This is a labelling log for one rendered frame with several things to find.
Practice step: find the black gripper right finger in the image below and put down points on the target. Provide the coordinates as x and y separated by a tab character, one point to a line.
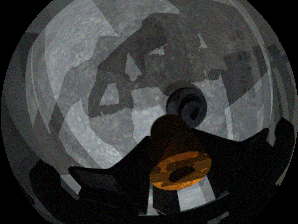
227	157

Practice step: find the black round pedestal with shaft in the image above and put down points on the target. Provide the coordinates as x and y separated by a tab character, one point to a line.
189	104

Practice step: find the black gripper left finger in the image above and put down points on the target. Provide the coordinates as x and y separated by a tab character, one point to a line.
129	177

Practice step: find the orange knob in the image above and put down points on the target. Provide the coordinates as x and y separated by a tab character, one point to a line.
176	157

